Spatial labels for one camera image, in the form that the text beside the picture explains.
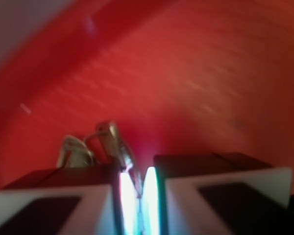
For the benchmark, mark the red plastic tray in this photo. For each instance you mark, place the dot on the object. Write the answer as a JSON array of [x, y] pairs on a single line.
[[178, 77]]

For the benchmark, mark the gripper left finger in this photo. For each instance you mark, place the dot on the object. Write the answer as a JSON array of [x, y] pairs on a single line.
[[69, 201]]

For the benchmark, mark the silver key bunch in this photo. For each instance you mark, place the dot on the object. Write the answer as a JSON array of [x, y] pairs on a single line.
[[75, 152]]

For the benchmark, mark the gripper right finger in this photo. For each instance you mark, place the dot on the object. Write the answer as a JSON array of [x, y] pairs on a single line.
[[218, 194]]

